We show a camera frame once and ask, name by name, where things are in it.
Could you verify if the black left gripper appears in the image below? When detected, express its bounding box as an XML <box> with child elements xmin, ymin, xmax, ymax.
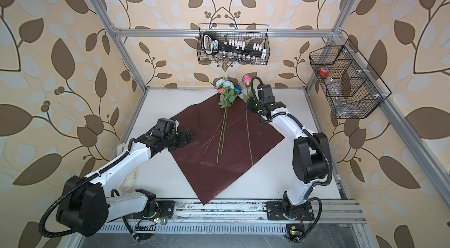
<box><xmin>163</xmin><ymin>127</ymin><xmax>198</xmax><ymax>151</ymax></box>

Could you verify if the magenta fake rose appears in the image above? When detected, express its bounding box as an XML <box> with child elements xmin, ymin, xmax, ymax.
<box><xmin>243</xmin><ymin>75</ymin><xmax>254</xmax><ymax>166</ymax></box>

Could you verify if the light blue fake rose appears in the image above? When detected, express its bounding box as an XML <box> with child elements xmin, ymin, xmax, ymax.
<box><xmin>216</xmin><ymin>77</ymin><xmax>236</xmax><ymax>164</ymax></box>

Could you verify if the dark red wrapping paper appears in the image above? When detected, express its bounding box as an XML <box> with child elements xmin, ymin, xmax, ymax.
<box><xmin>172</xmin><ymin>94</ymin><xmax>284</xmax><ymax>204</ymax></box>

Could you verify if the pink fake rose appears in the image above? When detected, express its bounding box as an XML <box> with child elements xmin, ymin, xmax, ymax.
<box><xmin>205</xmin><ymin>88</ymin><xmax>228</xmax><ymax>163</ymax></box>

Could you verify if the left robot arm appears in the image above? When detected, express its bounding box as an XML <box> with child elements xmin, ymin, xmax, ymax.
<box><xmin>38</xmin><ymin>130</ymin><xmax>195</xmax><ymax>238</ymax></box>

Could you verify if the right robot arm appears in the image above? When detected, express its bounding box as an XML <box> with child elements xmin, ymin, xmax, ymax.
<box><xmin>246</xmin><ymin>97</ymin><xmax>332</xmax><ymax>243</ymax></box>

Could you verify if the plastic bottle red cap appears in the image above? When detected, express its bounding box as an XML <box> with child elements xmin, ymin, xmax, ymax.
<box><xmin>319</xmin><ymin>66</ymin><xmax>351</xmax><ymax>105</ymax></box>

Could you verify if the cream ribbon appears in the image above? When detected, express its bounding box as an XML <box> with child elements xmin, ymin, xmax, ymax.
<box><xmin>115</xmin><ymin>154</ymin><xmax>139</xmax><ymax>195</ymax></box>

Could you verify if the black tool in basket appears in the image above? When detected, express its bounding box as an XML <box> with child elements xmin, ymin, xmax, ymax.
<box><xmin>202</xmin><ymin>32</ymin><xmax>267</xmax><ymax>58</ymax></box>

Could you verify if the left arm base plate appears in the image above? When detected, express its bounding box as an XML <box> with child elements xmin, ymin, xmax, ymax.
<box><xmin>135</xmin><ymin>198</ymin><xmax>175</xmax><ymax>221</ymax></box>

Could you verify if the back wire basket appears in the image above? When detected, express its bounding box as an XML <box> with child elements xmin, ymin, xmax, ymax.
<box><xmin>196</xmin><ymin>22</ymin><xmax>270</xmax><ymax>66</ymax></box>

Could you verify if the wire basket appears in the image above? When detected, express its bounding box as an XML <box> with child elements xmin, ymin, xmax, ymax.
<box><xmin>309</xmin><ymin>39</ymin><xmax>391</xmax><ymax>119</ymax></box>
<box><xmin>196</xmin><ymin>22</ymin><xmax>270</xmax><ymax>66</ymax></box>

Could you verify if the right wire basket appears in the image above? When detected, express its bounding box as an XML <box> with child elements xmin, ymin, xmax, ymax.
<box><xmin>309</xmin><ymin>39</ymin><xmax>391</xmax><ymax>119</ymax></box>

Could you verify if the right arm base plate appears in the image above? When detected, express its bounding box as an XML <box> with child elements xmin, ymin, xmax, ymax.
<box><xmin>266</xmin><ymin>201</ymin><xmax>315</xmax><ymax>221</ymax></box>

